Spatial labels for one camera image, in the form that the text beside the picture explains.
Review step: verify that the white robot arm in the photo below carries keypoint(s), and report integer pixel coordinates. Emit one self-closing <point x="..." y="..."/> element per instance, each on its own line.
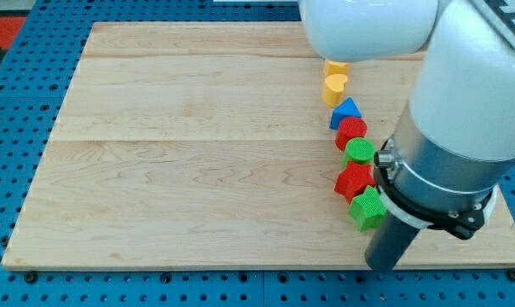
<point x="455" y="138"/>

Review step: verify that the red cylinder block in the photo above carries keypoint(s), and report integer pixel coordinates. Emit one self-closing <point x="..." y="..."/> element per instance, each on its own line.
<point x="349" y="128"/>

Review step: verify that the blue triangle block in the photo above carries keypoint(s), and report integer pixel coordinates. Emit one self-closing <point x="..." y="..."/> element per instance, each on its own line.
<point x="347" y="108"/>

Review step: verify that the red star block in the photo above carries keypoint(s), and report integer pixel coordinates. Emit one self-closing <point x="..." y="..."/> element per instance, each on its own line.
<point x="353" y="180"/>

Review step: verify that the green cylinder block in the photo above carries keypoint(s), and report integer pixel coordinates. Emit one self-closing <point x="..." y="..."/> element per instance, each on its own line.
<point x="359" y="150"/>

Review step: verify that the yellow block behind heart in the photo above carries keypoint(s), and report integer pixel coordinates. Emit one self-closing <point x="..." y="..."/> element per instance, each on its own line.
<point x="335" y="67"/>

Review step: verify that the green star block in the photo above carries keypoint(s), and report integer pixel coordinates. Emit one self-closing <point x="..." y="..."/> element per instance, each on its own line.
<point x="367" y="209"/>

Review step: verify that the dark grey cylindrical end effector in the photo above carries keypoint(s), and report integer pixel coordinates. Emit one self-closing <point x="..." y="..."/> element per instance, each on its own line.
<point x="390" y="241"/>

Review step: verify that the black white fiducial marker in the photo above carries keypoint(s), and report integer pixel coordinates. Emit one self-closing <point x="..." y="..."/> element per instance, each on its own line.
<point x="500" y="14"/>

